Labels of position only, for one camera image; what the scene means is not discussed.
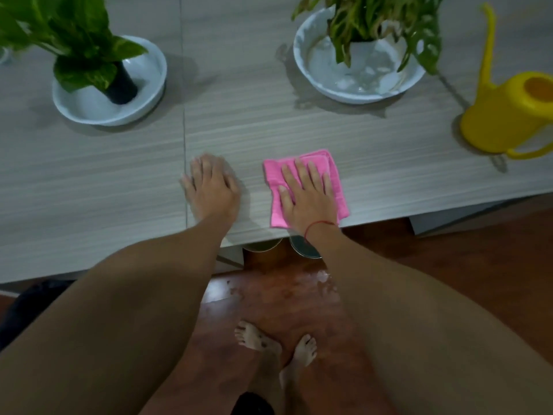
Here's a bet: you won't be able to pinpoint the person's foot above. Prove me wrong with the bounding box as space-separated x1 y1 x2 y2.
234 321 283 357
279 334 318 387

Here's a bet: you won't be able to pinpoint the metal bowl under table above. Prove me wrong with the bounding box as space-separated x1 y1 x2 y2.
243 237 284 253
289 234 322 260

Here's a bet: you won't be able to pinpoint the white plant pot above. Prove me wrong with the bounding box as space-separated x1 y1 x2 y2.
348 36 391 76

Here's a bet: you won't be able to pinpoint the person's dark shorts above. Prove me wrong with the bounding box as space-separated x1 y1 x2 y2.
230 391 276 415

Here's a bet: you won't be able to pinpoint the large white bowl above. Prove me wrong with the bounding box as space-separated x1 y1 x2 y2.
293 6 427 105

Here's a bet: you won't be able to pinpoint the person's right foot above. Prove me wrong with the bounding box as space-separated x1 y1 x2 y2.
279 334 318 387

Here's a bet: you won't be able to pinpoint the person's left forearm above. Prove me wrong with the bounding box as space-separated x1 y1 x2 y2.
0 214 236 415

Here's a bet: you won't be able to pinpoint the dark chair seat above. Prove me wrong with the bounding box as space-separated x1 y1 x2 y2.
0 278 76 352

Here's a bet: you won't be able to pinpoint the person's right hand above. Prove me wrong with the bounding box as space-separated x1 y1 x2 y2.
278 158 339 236

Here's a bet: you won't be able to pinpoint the black plant pot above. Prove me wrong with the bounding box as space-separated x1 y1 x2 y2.
104 60 139 105

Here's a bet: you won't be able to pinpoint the white table frame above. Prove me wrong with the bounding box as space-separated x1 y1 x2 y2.
408 198 532 237

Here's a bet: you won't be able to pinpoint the split-leaf green plant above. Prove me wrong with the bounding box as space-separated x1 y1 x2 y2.
291 0 446 76

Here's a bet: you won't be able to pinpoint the red string bracelet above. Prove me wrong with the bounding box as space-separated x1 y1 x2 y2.
304 220 338 243

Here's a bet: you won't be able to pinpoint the yellow plastic watering can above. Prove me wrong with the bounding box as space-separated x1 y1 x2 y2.
459 2 553 160

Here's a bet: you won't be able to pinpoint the broad-leaf green plant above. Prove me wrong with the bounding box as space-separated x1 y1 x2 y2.
0 0 148 94

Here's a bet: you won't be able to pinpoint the pink cleaning cloth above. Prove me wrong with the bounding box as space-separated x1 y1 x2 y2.
263 149 350 230

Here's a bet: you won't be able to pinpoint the person's right forearm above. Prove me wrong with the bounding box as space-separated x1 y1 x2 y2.
304 222 553 415

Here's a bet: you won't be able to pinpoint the small white bowl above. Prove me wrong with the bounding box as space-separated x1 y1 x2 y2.
52 35 168 127

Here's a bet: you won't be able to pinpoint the person's left hand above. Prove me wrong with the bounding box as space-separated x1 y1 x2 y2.
181 154 242 225

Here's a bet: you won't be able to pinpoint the person's left foot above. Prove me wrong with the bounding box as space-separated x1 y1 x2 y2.
234 321 283 357

